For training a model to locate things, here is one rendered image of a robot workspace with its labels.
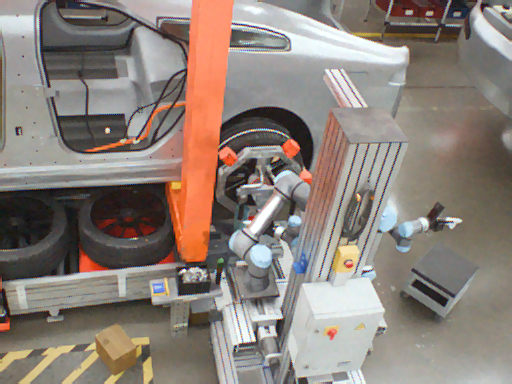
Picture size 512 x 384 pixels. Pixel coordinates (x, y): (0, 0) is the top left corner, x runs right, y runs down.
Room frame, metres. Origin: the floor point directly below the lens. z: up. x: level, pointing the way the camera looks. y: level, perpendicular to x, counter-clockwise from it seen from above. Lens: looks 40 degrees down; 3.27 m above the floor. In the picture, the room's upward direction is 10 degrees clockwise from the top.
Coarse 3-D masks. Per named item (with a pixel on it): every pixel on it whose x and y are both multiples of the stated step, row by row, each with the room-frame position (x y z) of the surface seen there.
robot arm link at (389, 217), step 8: (384, 216) 2.16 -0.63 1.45; (392, 216) 2.18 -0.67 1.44; (384, 224) 2.15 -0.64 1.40; (392, 224) 2.18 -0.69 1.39; (384, 232) 2.17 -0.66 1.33; (376, 240) 2.18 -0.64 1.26; (376, 248) 2.19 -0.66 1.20; (368, 256) 2.18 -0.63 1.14; (368, 264) 2.18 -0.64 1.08; (368, 272) 2.17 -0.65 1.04
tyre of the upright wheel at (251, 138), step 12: (240, 120) 3.20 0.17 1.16; (252, 120) 3.21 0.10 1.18; (264, 120) 3.24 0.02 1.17; (228, 132) 3.11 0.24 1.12; (240, 132) 3.08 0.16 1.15; (252, 132) 3.08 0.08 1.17; (264, 132) 3.09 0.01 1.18; (276, 132) 3.14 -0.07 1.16; (288, 132) 3.30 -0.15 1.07; (228, 144) 3.00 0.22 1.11; (240, 144) 2.99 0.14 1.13; (252, 144) 3.02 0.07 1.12; (264, 144) 3.05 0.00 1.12; (276, 144) 3.08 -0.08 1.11; (300, 156) 3.15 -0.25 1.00; (216, 168) 2.94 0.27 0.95; (216, 180) 2.94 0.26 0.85
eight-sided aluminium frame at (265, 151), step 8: (240, 152) 2.96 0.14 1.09; (248, 152) 2.93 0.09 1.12; (256, 152) 2.95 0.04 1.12; (264, 152) 2.96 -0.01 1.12; (272, 152) 2.98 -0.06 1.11; (280, 152) 3.00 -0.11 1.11; (240, 160) 2.91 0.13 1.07; (288, 160) 3.03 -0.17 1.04; (224, 168) 2.91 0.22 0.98; (232, 168) 2.89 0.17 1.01; (296, 168) 3.04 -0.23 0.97; (224, 176) 2.87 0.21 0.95; (224, 184) 2.88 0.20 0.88; (216, 192) 2.91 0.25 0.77; (224, 192) 2.88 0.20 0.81; (224, 200) 2.88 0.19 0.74; (232, 208) 2.91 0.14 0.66; (256, 208) 3.02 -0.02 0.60
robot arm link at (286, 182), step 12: (276, 180) 2.48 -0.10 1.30; (288, 180) 2.46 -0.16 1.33; (300, 180) 2.46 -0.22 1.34; (276, 192) 2.42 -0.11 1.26; (288, 192) 2.41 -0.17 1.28; (276, 204) 2.38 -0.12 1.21; (264, 216) 2.34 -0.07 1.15; (252, 228) 2.30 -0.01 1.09; (264, 228) 2.31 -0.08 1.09; (240, 240) 2.25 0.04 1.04; (252, 240) 2.25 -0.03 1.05; (240, 252) 2.20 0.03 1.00
